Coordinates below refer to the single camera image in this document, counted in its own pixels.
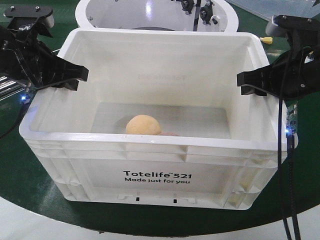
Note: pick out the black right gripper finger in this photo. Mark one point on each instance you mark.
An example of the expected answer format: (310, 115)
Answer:
(250, 90)
(259, 77)

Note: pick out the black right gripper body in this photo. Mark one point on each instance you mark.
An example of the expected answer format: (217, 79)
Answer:
(296, 73)

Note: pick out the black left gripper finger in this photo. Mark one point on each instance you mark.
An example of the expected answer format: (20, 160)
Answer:
(64, 70)
(70, 85)

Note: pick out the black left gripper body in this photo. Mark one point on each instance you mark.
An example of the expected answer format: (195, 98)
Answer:
(24, 58)

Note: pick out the brown plush football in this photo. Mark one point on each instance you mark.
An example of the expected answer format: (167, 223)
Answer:
(168, 134)

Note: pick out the white plastic tote box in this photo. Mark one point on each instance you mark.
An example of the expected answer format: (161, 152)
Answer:
(226, 151)

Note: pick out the small yellow toy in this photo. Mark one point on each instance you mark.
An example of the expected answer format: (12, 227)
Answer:
(266, 40)

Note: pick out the metal rods bundle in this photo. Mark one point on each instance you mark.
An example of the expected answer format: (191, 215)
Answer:
(9, 87)

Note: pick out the black clamp fixtures in tub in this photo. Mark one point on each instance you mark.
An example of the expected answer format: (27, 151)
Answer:
(194, 16)

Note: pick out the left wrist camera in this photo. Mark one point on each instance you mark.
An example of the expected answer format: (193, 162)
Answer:
(21, 15)

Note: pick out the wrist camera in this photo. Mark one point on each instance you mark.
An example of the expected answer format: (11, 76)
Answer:
(279, 25)
(21, 15)

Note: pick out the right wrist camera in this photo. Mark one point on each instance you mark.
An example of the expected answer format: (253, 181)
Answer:
(279, 25)

